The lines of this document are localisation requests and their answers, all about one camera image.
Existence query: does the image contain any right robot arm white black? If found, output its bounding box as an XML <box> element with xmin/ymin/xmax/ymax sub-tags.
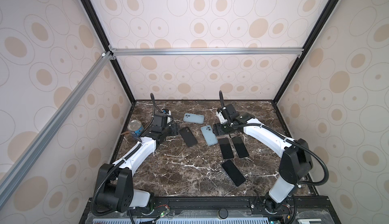
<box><xmin>216</xmin><ymin>91</ymin><xmax>329</xmax><ymax>214</ymax></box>

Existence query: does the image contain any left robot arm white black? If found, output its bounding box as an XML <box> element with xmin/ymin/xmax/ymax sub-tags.
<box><xmin>91</xmin><ymin>93</ymin><xmax>179</xmax><ymax>217</ymax></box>

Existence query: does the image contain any light blue case middle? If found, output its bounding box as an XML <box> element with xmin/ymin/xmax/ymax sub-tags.
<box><xmin>201</xmin><ymin>125</ymin><xmax>218</xmax><ymax>146</ymax></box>

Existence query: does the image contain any light blue case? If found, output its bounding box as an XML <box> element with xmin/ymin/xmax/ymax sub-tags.
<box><xmin>183</xmin><ymin>113</ymin><xmax>205</xmax><ymax>124</ymax></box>
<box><xmin>201</xmin><ymin>125</ymin><xmax>218</xmax><ymax>146</ymax></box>

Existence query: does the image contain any black phone case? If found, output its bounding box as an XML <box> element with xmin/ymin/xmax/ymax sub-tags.
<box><xmin>179</xmin><ymin>127</ymin><xmax>198</xmax><ymax>147</ymax></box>

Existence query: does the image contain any light blue case far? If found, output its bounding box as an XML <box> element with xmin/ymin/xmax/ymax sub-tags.
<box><xmin>183</xmin><ymin>113</ymin><xmax>205</xmax><ymax>124</ymax></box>

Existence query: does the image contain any black phone middle left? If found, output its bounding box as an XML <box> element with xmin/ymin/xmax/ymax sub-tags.
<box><xmin>218</xmin><ymin>138</ymin><xmax>234</xmax><ymax>160</ymax></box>

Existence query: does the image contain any black phone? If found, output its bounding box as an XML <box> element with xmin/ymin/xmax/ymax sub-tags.
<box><xmin>232</xmin><ymin>137</ymin><xmax>249</xmax><ymax>158</ymax></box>
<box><xmin>218</xmin><ymin>138</ymin><xmax>234</xmax><ymax>160</ymax></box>
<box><xmin>221</xmin><ymin>160</ymin><xmax>246</xmax><ymax>187</ymax></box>

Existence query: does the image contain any black phone middle right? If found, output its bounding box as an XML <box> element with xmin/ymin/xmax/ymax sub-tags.
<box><xmin>232</xmin><ymin>137</ymin><xmax>249</xmax><ymax>158</ymax></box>

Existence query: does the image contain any black phone front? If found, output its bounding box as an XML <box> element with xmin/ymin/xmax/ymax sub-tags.
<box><xmin>221</xmin><ymin>160</ymin><xmax>246</xmax><ymax>187</ymax></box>

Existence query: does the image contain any blue tin can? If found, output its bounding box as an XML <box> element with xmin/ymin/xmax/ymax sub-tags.
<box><xmin>127</xmin><ymin>120</ymin><xmax>144</xmax><ymax>139</ymax></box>

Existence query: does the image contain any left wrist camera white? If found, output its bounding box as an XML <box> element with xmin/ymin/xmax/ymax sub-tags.
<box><xmin>151</xmin><ymin>108</ymin><xmax>173</xmax><ymax>133</ymax></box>

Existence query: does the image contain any horizontal aluminium rail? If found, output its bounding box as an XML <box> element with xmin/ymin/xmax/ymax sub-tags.
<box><xmin>112</xmin><ymin>47</ymin><xmax>304</xmax><ymax>56</ymax></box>

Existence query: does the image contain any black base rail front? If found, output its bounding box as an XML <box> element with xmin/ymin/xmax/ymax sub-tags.
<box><xmin>80</xmin><ymin>196</ymin><xmax>340</xmax><ymax>224</ymax></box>

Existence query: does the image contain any left black frame post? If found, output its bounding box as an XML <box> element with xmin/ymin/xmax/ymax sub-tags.
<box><xmin>80</xmin><ymin>0</ymin><xmax>136</xmax><ymax>104</ymax></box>

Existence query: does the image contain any black frame post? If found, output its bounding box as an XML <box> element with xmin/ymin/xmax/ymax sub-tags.
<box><xmin>273</xmin><ymin>0</ymin><xmax>340</xmax><ymax>105</ymax></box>
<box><xmin>80</xmin><ymin>0</ymin><xmax>136</xmax><ymax>104</ymax></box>

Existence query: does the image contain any left diagonal aluminium rail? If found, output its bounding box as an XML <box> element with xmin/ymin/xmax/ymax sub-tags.
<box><xmin>1</xmin><ymin>51</ymin><xmax>113</xmax><ymax>208</ymax></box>

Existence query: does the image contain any right black frame post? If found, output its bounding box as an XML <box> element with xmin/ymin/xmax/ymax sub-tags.
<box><xmin>273</xmin><ymin>0</ymin><xmax>340</xmax><ymax>105</ymax></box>

